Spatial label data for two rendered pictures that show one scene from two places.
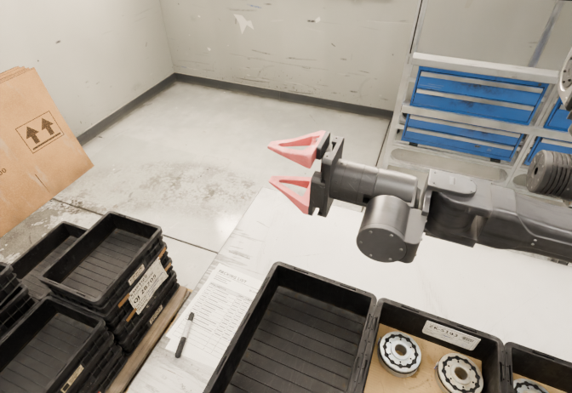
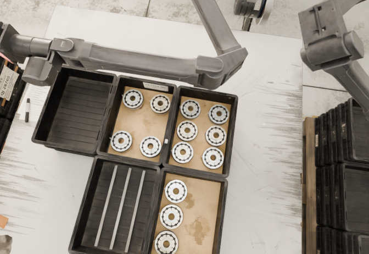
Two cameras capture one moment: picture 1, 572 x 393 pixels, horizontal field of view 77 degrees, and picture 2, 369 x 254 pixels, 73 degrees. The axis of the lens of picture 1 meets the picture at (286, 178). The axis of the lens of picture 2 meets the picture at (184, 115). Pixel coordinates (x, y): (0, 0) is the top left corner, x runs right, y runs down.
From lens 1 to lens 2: 0.51 m
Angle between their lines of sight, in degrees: 34
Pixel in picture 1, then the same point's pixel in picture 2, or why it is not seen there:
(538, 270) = not seen: hidden behind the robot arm
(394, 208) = (34, 64)
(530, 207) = (98, 52)
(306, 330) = (87, 97)
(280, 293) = (71, 80)
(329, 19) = not seen: outside the picture
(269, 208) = (63, 22)
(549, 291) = not seen: hidden behind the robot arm
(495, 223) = (83, 62)
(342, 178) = (14, 48)
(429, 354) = (149, 96)
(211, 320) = (40, 99)
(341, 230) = (112, 30)
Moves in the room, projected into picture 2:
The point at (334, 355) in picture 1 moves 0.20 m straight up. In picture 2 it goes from (102, 106) to (89, 90)
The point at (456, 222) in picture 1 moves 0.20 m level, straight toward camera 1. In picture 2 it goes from (71, 62) to (29, 130)
